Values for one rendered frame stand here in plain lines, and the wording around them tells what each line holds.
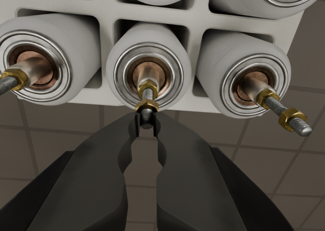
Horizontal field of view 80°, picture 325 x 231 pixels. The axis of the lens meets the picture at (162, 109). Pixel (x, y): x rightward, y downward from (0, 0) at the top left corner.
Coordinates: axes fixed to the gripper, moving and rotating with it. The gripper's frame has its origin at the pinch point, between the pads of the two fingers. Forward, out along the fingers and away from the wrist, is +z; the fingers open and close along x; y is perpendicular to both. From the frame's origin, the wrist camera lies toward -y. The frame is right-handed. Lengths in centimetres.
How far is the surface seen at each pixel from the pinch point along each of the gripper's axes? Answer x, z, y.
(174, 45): 2.7, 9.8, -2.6
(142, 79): -0.5, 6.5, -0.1
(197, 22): 6.3, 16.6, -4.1
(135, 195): -7, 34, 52
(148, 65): -0.1, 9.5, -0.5
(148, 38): 0.1, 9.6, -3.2
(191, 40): 5.6, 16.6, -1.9
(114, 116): -10.3, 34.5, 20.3
